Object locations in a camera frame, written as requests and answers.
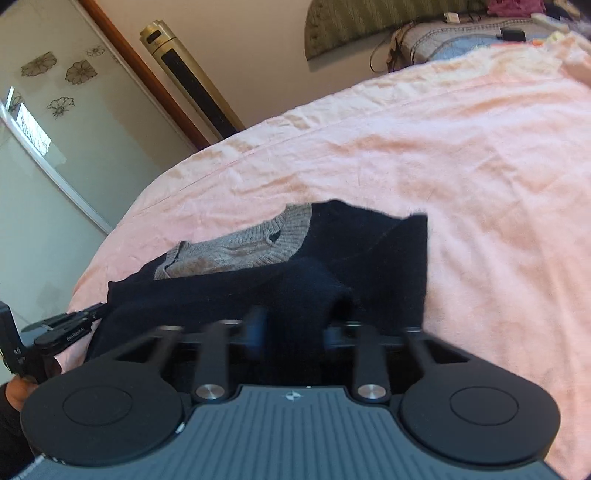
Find person's left hand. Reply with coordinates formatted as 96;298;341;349
6;376;40;412

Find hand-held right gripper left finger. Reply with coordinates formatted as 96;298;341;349
112;305;269;404

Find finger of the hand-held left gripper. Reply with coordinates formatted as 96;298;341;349
21;304;107;334
34;322;97;348

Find black and grey knit sweater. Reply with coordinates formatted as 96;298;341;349
85;199;430;387

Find flower-patterned glass wardrobe door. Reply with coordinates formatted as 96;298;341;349
0;0;200;324

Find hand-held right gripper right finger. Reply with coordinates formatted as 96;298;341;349
322;322;468;403

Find pink bed sheet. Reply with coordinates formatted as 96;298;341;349
69;33;591;476

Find dark cable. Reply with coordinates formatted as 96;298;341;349
368;31;403;75

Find gold and black tower fan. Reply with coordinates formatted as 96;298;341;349
140;19;246;142

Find blue and white quilted pillow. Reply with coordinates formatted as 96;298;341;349
392;17;557;65

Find magenta cloth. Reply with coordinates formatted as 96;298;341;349
486;0;542;17

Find brown wooden door frame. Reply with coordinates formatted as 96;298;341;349
78;0;214;151

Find person's left forearm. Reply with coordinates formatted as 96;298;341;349
0;382;34;478

